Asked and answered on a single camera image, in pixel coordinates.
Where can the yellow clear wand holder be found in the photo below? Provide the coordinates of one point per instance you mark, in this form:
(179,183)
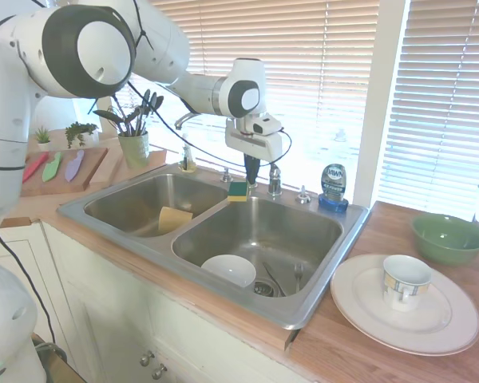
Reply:
(187,167)

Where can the clear soap dispenser bottle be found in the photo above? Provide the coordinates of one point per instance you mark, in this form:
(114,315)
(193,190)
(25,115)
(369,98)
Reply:
(187,153)

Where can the stainless steel double sink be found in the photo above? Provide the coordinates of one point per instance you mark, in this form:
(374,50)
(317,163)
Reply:
(303,307)

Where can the chrome gooseneck faucet spout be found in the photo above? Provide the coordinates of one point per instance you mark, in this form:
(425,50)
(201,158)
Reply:
(185,118)

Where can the green bowl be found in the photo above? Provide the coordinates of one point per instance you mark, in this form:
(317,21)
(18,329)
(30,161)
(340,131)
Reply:
(447,249)

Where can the white patterned teacup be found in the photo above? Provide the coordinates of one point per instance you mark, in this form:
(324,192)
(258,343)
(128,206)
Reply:
(403,293)

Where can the yellow sponge in sink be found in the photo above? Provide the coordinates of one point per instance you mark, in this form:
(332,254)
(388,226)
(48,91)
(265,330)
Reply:
(175,219)

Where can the chrome soap dispenser pump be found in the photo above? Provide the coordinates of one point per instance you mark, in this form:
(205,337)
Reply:
(225,176)

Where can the large white dinner plate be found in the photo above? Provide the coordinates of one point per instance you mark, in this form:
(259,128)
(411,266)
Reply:
(455,331)

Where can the black solid spatula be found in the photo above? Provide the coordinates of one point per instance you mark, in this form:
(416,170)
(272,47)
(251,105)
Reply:
(105,115)

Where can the round metal cabinet knob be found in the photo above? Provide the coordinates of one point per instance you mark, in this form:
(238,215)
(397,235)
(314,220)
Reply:
(159,372)
(147,359)

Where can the yellow and green sponge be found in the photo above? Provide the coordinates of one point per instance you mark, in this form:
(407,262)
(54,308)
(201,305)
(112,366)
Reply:
(238,192)

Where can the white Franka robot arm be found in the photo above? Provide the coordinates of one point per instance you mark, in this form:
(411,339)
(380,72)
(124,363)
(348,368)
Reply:
(8,159)

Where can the brown wooden cutting board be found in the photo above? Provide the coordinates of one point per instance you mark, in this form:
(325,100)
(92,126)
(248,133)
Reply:
(92,167)

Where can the white ceramic bowl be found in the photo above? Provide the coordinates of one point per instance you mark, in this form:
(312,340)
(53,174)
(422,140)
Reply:
(227,269)

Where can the leafy plant in white pot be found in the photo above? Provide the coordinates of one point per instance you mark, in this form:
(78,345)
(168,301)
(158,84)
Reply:
(80,131)

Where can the green plastic knife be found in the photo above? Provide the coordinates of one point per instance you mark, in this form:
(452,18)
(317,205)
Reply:
(52,167)

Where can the white kitchen cabinets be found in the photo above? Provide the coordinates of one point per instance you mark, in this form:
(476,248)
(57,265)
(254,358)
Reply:
(115,303)

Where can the black slotted spatula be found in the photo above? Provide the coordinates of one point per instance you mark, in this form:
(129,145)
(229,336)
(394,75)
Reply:
(147,99)

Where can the metal table knife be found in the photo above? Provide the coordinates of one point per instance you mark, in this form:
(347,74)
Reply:
(273,277)

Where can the wide white window blind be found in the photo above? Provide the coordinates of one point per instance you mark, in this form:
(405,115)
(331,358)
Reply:
(303,80)

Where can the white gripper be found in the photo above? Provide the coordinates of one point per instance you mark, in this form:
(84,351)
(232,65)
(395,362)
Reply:
(247,145)

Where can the purple plastic knife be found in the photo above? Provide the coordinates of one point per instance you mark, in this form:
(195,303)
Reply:
(74,167)

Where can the white sink side sprayer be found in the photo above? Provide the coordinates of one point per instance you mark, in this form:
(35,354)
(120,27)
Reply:
(303,196)

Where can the narrow white window blind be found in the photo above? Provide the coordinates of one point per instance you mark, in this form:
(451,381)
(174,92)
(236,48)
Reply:
(447,99)

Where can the small metal drain strainer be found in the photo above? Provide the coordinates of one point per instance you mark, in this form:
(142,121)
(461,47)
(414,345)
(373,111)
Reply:
(265,288)

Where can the red plastic knife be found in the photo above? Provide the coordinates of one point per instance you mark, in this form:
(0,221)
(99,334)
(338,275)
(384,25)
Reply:
(34,167)

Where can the green utensil pot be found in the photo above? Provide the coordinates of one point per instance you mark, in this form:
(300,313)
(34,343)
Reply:
(135,151)

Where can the small succulent in white pot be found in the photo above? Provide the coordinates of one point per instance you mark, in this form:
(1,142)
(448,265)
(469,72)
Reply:
(43,137)

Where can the metal fork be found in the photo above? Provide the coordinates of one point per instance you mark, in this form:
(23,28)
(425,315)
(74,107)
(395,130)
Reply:
(298,273)

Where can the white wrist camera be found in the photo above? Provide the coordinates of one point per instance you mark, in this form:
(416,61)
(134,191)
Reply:
(263,125)

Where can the blue Dawn dish soap bottle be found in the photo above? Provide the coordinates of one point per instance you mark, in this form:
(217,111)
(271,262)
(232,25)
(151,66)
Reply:
(333,187)

